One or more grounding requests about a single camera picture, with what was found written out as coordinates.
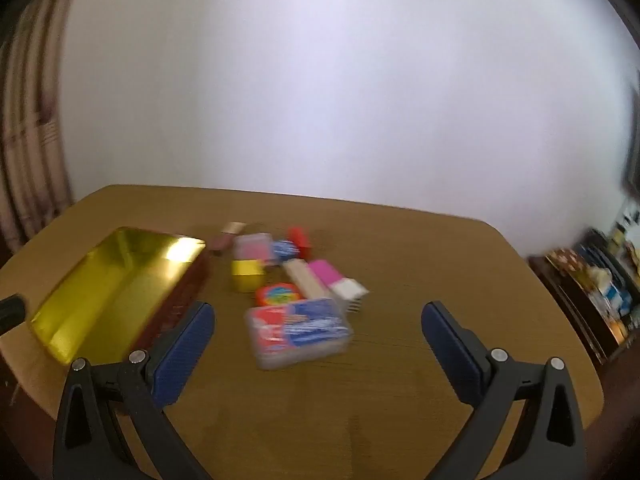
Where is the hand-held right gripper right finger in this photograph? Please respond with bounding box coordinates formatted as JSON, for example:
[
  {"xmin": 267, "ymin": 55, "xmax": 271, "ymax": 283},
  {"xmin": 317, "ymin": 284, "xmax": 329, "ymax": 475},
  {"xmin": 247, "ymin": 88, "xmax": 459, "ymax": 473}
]
[{"xmin": 421, "ymin": 301, "xmax": 588, "ymax": 480}]

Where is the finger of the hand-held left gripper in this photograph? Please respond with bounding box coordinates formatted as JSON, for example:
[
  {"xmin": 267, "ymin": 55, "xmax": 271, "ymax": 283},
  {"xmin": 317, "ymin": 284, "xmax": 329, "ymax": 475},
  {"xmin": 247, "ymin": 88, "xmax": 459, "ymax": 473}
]
[{"xmin": 0, "ymin": 296, "xmax": 26, "ymax": 333}]

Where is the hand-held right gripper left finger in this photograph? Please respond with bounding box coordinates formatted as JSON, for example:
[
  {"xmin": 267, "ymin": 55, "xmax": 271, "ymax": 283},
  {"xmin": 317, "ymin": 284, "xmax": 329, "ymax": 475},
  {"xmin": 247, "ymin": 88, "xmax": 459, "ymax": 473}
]
[{"xmin": 52, "ymin": 301, "xmax": 217, "ymax": 480}]

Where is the yellow foil bag with items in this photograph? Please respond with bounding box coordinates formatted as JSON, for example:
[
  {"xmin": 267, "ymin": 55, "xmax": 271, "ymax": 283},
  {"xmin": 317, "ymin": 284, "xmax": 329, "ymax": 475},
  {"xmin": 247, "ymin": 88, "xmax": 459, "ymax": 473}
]
[{"xmin": 27, "ymin": 226, "xmax": 208, "ymax": 366}]

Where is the yellow cube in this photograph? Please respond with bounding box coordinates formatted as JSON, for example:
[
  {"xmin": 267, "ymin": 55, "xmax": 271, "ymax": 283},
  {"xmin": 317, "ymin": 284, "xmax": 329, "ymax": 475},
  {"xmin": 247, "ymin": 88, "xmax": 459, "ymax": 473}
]
[{"xmin": 230, "ymin": 258, "xmax": 266, "ymax": 293}]

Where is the round colourful tin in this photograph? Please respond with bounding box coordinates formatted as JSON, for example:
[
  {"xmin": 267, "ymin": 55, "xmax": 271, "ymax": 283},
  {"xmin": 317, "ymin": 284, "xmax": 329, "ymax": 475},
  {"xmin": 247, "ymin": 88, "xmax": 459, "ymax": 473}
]
[{"xmin": 254, "ymin": 282, "xmax": 301, "ymax": 307}]

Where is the large clear red-blue box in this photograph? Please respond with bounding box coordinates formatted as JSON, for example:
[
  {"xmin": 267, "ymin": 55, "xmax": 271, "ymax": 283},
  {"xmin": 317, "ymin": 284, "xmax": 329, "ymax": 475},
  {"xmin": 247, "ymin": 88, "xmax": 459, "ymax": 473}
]
[{"xmin": 243, "ymin": 297, "xmax": 355, "ymax": 372}]

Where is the white striped block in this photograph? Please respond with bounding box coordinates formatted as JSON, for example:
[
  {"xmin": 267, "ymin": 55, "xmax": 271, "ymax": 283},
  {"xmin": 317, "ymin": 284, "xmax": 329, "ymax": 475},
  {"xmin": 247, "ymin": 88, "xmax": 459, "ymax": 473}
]
[{"xmin": 327, "ymin": 277, "xmax": 371, "ymax": 315}]

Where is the clear box with pink contents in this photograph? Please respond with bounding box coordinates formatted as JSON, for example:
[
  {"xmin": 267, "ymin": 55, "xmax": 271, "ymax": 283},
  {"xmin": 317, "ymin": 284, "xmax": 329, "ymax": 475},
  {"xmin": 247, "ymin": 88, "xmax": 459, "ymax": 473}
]
[{"xmin": 232, "ymin": 232, "xmax": 275, "ymax": 263}]

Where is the beige block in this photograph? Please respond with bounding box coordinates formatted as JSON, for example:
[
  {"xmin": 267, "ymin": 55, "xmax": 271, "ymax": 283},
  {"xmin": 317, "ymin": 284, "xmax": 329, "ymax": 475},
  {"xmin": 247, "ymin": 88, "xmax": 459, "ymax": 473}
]
[{"xmin": 283, "ymin": 258, "xmax": 331, "ymax": 301}]

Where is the magenta eraser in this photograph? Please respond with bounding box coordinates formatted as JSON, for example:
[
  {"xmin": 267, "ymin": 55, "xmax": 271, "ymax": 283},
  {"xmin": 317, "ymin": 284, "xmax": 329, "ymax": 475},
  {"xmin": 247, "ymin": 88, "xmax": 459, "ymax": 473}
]
[{"xmin": 307, "ymin": 260, "xmax": 345, "ymax": 286}]

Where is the cream and maroon small tube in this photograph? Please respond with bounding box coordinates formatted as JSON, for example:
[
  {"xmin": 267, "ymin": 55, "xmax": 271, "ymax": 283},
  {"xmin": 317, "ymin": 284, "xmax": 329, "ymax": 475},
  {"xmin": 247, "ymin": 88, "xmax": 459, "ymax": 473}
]
[{"xmin": 210, "ymin": 221, "xmax": 247, "ymax": 256}]

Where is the small blue packet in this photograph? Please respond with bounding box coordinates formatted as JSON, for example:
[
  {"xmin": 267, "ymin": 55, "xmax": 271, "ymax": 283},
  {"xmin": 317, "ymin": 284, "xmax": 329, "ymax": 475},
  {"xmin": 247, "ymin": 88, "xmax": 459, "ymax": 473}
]
[{"xmin": 271, "ymin": 240, "xmax": 301, "ymax": 264}]

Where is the striped curtain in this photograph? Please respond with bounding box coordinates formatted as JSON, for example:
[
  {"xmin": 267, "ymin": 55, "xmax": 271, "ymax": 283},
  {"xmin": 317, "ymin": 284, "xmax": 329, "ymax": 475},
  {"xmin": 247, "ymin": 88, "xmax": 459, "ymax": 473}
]
[{"xmin": 0, "ymin": 0, "xmax": 76, "ymax": 256}]

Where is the red block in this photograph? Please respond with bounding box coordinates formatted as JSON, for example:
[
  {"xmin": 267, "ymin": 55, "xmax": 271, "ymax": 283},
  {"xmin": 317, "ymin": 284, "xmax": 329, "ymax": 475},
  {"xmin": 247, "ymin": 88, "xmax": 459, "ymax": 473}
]
[{"xmin": 287, "ymin": 226, "xmax": 312, "ymax": 257}]

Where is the cluttered dark shelf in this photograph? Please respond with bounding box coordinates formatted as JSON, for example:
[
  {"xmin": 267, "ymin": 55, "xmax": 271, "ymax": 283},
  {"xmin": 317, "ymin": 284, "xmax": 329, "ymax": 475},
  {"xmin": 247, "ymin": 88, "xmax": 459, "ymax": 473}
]
[{"xmin": 527, "ymin": 195, "xmax": 640, "ymax": 366}]

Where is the dark wall object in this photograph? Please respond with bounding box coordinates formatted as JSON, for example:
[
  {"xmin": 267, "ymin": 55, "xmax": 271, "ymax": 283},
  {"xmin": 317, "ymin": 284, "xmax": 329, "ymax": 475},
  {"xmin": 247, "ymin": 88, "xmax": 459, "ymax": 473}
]
[{"xmin": 620, "ymin": 70, "xmax": 640, "ymax": 191}]

